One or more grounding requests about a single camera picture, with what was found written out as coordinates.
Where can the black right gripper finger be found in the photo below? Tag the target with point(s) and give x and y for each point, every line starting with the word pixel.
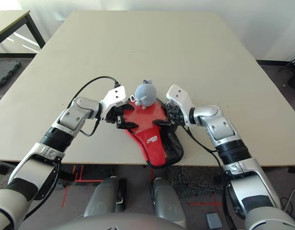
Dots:
pixel 162 123
pixel 169 105

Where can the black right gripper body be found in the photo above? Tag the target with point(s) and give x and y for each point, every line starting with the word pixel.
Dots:
pixel 177 118

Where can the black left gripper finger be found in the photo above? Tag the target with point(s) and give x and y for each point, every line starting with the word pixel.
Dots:
pixel 128 107
pixel 127 126

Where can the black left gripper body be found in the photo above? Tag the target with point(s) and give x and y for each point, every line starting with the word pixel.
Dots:
pixel 113 116

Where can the red black paddle case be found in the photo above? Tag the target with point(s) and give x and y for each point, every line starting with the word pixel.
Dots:
pixel 154 143

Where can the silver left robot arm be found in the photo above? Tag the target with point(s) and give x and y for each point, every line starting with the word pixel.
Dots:
pixel 75 115

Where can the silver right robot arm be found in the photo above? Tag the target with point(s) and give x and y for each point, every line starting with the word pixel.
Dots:
pixel 216 124

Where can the grey robot left leg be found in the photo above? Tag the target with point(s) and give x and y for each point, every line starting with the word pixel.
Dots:
pixel 104 196

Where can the grey robot leg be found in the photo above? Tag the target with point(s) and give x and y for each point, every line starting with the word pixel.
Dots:
pixel 167 201
pixel 104 196

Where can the grey robot right leg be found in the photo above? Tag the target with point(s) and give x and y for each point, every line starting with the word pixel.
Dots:
pixel 167 201

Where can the red floor tape cross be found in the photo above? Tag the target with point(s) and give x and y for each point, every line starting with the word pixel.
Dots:
pixel 204 203

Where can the grey robot torso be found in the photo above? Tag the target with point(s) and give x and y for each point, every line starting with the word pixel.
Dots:
pixel 101 224

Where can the small grey floor box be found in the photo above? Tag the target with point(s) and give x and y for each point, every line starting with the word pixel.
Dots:
pixel 214 221

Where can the dark foam floor mat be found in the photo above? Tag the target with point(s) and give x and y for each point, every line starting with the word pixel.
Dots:
pixel 4 74

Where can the side table with black legs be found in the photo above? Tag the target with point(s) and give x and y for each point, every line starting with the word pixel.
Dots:
pixel 8 21

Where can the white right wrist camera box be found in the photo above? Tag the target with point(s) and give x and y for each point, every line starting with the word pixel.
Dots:
pixel 178 95

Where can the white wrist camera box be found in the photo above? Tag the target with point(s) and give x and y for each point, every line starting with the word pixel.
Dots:
pixel 178 95
pixel 114 94

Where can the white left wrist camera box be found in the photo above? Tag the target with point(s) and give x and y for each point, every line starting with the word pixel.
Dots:
pixel 114 94

